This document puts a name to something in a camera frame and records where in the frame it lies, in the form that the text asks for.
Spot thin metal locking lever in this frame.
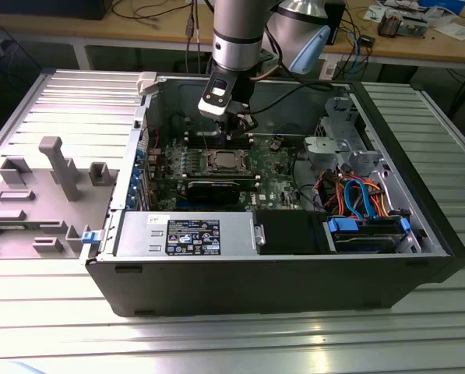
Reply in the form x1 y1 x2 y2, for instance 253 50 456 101
200 122 211 156

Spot metal socket cover frame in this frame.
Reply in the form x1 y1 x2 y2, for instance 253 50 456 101
206 148 252 173

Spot silver CPU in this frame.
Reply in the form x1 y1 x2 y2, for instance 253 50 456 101
215 153 240 169

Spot black RAM slot row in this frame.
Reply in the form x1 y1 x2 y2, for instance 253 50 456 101
183 132 256 149
153 170 259 187

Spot CPU socket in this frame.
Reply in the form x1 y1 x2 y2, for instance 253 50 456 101
204 146 253 175

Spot white printed label sheet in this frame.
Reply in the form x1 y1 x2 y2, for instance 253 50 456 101
318 53 344 81

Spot green motherboard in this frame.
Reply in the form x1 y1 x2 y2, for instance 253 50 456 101
146 132 319 213

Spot silver metal drive cage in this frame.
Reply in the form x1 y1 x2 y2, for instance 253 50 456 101
302 95 389 176

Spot black graphics card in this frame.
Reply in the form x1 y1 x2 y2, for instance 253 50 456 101
185 178 241 206

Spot wooden workbench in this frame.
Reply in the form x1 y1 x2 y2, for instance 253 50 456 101
0 0 465 73

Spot black tower device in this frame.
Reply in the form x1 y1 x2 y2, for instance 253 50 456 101
327 0 348 47

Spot copper finned heat sink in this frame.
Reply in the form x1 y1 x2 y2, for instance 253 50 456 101
378 10 403 39

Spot grey power supply with label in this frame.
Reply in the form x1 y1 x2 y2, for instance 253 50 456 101
113 210 256 258

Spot grey metal device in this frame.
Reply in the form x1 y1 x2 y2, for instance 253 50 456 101
401 13 430 39

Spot black PC case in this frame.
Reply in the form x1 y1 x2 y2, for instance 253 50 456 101
84 72 465 319

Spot hard disk in blue carrier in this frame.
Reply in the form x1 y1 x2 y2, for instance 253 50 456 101
323 216 412 254

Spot large black box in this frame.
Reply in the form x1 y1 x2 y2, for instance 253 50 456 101
0 0 108 21

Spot blue box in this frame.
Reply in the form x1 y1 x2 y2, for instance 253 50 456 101
417 0 465 12

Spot white papers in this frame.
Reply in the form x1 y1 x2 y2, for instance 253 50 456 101
434 22 465 41

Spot grey parts rack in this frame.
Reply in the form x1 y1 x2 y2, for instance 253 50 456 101
0 136 120 260

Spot brown curved cable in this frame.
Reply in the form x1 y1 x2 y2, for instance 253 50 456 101
249 64 282 82

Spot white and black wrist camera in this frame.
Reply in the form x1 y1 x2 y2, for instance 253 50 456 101
197 76 234 118

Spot black camera cable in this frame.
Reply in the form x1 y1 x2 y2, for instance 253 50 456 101
247 23 334 116

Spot blue data cable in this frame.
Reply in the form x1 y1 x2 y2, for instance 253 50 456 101
343 175 378 220

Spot orange wire bundle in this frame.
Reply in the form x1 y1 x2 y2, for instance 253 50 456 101
315 173 393 217

